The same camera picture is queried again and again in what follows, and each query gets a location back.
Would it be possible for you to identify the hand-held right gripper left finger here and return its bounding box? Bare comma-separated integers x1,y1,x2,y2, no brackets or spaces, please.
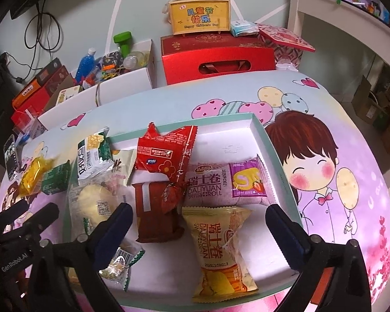
28,202,134,312

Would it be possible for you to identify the brown cardboard box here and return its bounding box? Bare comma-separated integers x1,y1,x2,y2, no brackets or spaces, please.
351,75,389,125

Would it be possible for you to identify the yellow swiss roll packet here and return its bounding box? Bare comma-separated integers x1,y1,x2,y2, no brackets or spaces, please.
181,206,259,303

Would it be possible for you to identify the green dumbbell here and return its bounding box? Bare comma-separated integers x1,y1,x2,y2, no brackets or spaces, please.
114,31,135,58

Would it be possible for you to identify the yellow clear snack packet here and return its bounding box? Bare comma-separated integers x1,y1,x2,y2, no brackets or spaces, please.
19,155,56,196

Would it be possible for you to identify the white smartphone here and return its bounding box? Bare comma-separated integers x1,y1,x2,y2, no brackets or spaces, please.
3,134,19,180

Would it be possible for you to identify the green white snack packet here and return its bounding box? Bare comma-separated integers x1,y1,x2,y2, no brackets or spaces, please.
77,130,115,181

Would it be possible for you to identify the black power cable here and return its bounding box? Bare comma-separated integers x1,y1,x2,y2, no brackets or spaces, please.
0,2,58,84

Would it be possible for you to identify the orange flat box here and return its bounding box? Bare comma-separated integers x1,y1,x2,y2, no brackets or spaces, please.
12,58,62,108

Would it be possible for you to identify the dark colourful toy bag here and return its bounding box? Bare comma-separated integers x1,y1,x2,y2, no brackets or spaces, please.
97,51,125,81

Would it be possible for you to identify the clear plastic box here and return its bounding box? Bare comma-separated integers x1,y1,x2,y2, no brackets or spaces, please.
13,109,48,138

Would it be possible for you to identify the cream snack packet brown script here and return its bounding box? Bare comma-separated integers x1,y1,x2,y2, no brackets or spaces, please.
112,149,138,186

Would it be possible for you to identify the clear round bottle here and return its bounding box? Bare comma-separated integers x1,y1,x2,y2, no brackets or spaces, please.
123,51,151,71

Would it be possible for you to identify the bright red puffed snack packet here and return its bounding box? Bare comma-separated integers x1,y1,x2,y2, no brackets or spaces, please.
135,122,199,186

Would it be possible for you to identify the dark red snack packet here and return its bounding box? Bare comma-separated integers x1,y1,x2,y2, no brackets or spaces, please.
132,182,185,244

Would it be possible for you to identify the large red gift box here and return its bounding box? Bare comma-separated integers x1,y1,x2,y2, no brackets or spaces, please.
11,65,73,131

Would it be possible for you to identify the purple swiss roll packet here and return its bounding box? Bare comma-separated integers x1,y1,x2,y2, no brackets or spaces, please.
183,157,269,207

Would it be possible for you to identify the red carry box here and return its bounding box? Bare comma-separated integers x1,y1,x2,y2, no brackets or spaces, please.
160,32,277,87

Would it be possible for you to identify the white cardboard box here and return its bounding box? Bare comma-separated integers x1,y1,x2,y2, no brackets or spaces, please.
39,40,154,128

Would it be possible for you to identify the clear round pastry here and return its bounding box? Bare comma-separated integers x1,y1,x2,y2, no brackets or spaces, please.
68,172,129,251

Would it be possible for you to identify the teal rimmed white box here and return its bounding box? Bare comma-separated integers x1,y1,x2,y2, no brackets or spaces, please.
67,114,309,304

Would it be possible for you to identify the white desk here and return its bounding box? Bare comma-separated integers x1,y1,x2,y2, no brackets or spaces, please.
288,0,390,82

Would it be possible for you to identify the light blue tissue packet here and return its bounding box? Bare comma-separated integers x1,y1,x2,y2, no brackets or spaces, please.
231,20,259,37

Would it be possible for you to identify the small yellow white box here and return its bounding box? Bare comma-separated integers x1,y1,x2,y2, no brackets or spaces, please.
57,86,82,105

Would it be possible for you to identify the blue bead bottle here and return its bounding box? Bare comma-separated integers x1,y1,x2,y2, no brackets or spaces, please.
75,48,99,84

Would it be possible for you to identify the small red candy packet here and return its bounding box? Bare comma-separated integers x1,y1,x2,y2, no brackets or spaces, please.
160,180,188,214

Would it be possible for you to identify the yellow gift box with handle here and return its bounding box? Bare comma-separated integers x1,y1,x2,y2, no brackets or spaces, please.
165,0,231,36

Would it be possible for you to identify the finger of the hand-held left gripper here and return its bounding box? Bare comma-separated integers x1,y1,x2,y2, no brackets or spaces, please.
5,202,60,248
0,199,28,235

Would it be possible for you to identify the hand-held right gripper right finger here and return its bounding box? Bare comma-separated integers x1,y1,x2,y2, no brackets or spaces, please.
266,204,373,312

